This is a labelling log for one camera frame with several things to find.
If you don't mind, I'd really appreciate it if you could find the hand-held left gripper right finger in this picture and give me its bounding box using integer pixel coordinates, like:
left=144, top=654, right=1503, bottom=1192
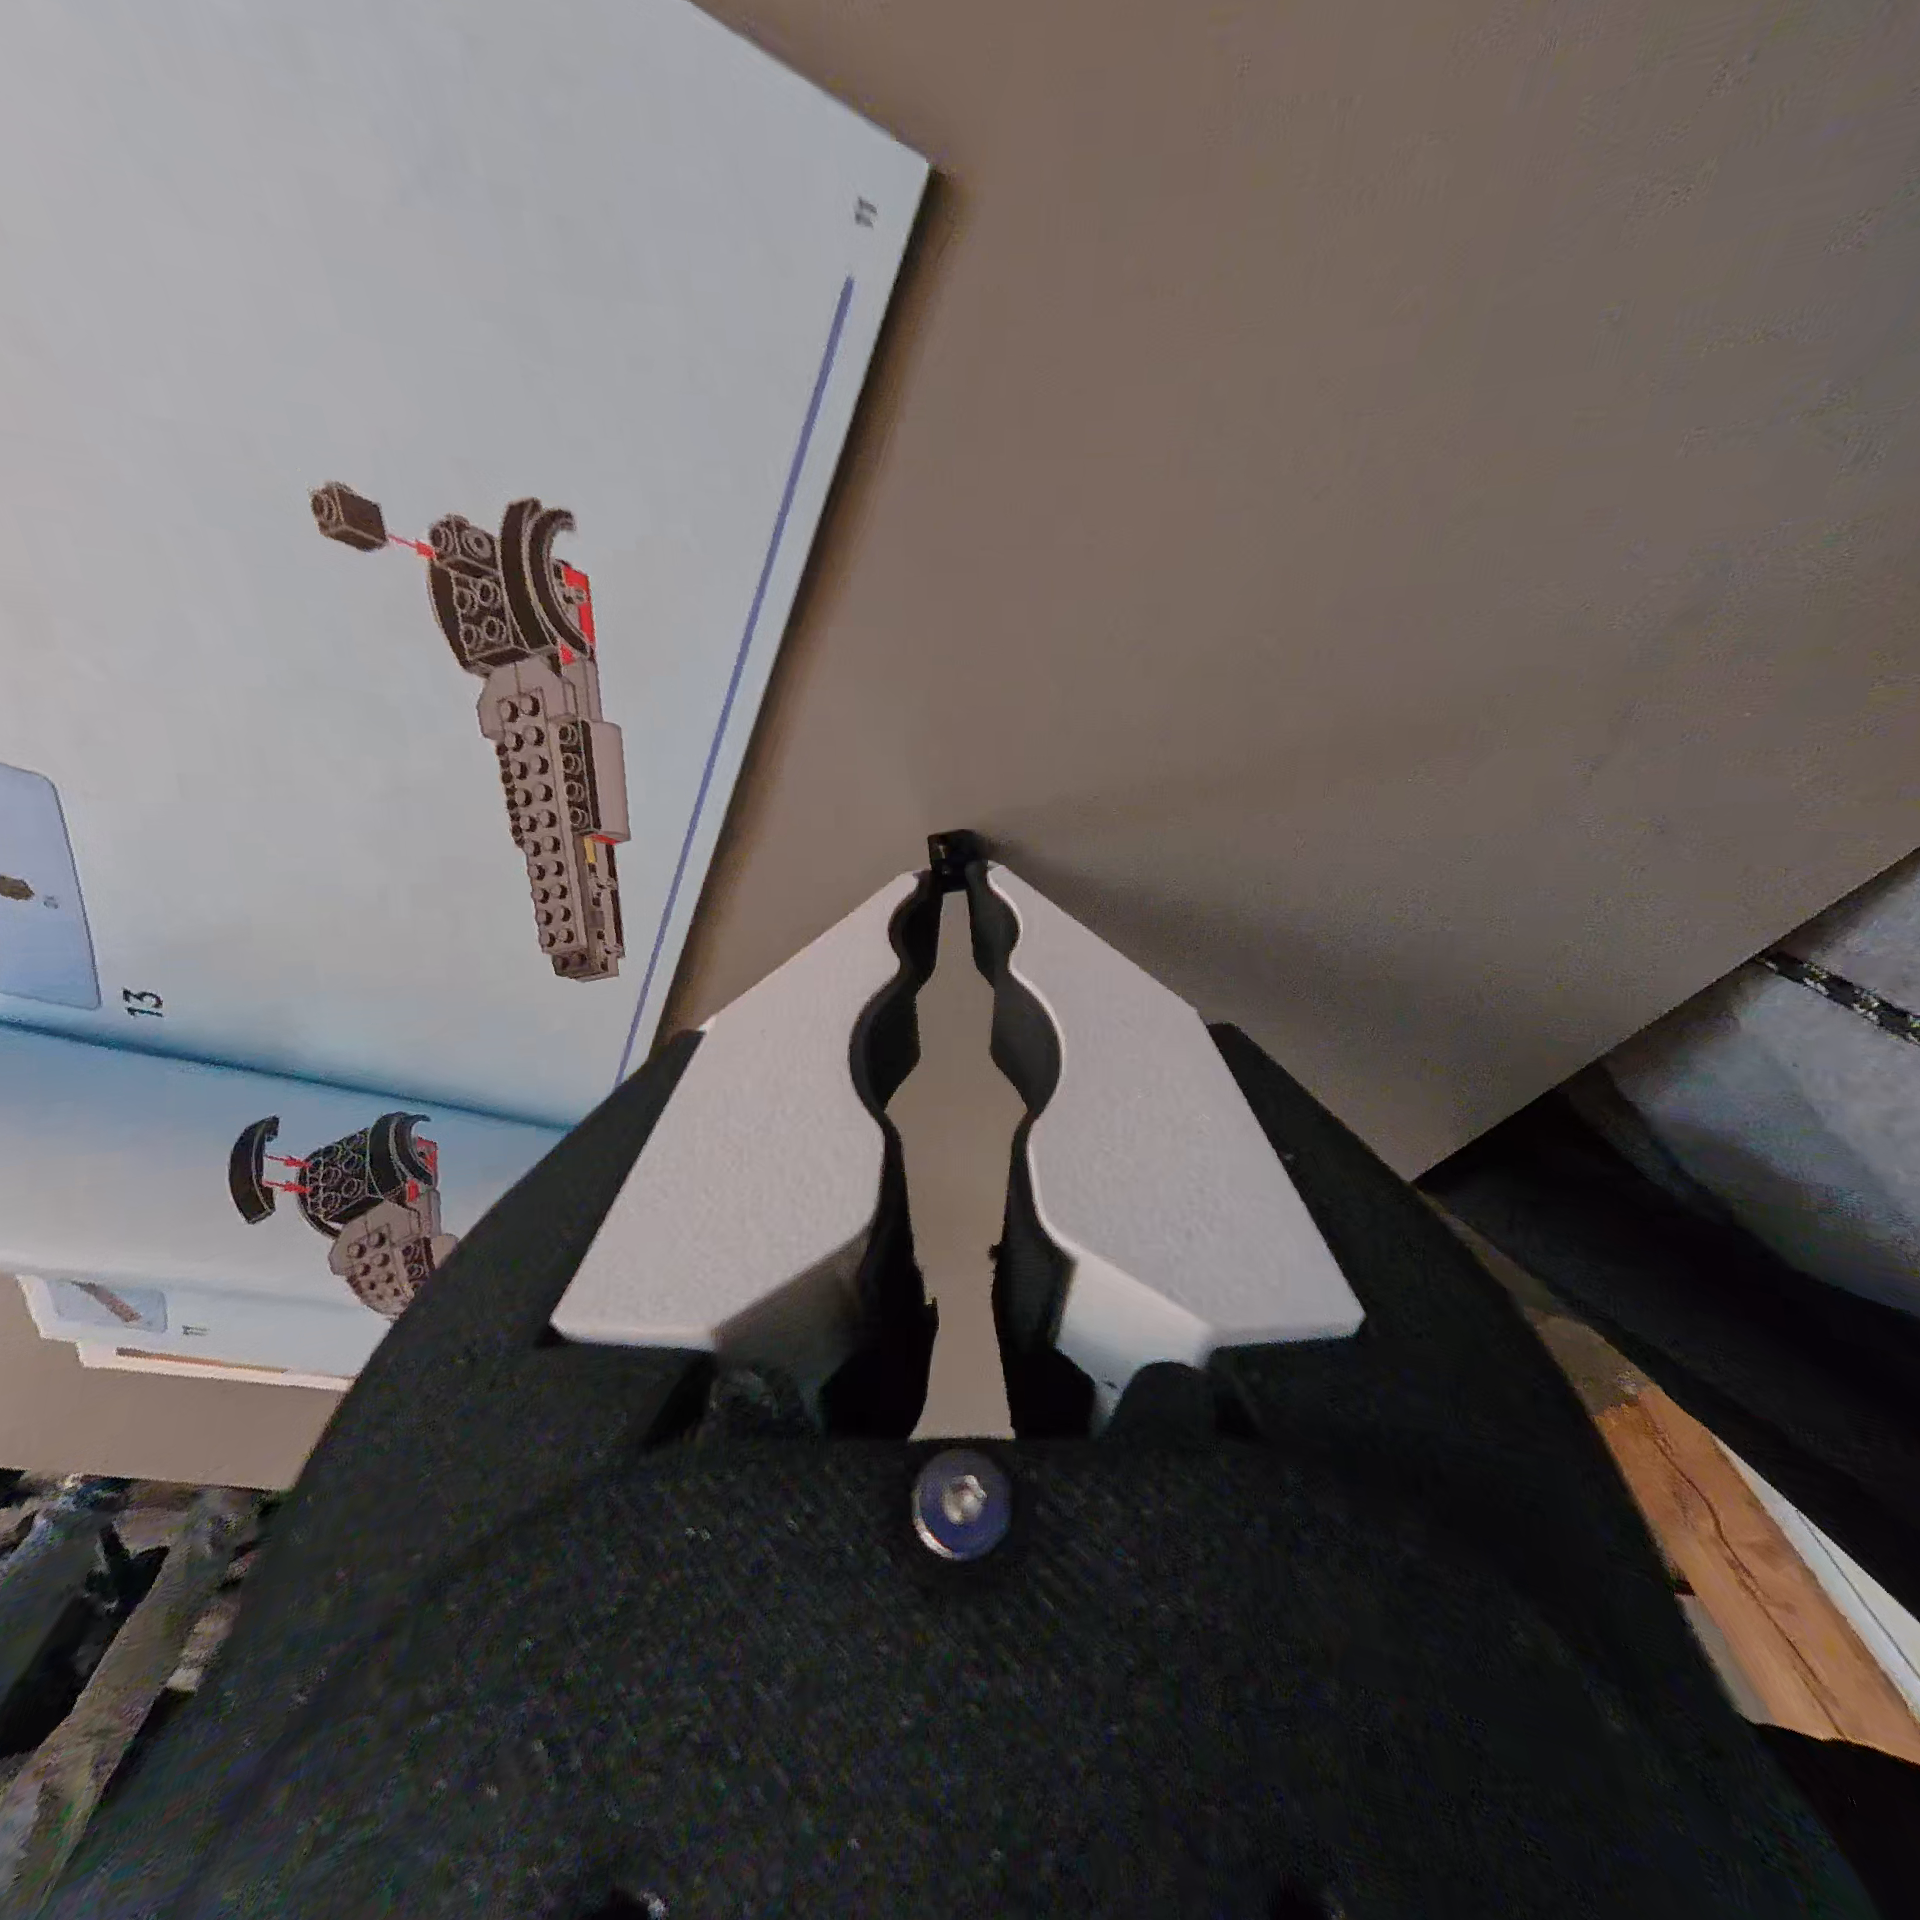
left=967, top=861, right=1368, bottom=1420

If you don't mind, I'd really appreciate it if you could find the light blue instruction booklet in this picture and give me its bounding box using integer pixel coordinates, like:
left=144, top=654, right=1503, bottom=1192
left=0, top=0, right=935, bottom=1389

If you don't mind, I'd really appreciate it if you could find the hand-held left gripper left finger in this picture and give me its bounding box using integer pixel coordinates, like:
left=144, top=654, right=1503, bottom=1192
left=546, top=867, right=940, bottom=1427

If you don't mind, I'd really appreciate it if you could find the grey desk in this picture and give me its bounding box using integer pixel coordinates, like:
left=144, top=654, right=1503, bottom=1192
left=0, top=0, right=1920, bottom=1491

